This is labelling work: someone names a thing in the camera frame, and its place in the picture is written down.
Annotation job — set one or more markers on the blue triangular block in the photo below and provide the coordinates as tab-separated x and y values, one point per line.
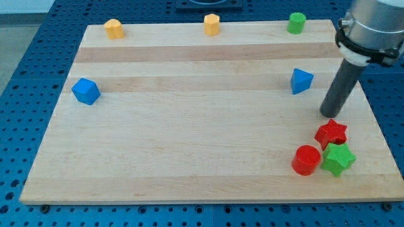
300	81

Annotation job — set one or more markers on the red cylinder block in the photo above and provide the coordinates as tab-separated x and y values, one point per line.
305	160

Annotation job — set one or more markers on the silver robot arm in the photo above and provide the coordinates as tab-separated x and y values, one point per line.
371	32

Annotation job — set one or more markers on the yellow hexagonal block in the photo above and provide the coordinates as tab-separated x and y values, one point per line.
212	24

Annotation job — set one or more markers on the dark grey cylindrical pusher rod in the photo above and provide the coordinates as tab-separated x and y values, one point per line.
343	83

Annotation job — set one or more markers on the green cylinder block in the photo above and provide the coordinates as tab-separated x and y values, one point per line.
296	23

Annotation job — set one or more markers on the red star block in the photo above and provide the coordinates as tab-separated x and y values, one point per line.
332	132

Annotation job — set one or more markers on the yellow heart block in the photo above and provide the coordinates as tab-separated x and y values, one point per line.
114	30

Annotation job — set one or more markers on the light wooden board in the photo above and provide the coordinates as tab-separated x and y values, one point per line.
187	118

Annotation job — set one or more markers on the blue cube block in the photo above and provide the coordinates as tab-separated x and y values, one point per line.
86	91

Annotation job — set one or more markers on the green star block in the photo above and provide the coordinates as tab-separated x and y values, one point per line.
337	158

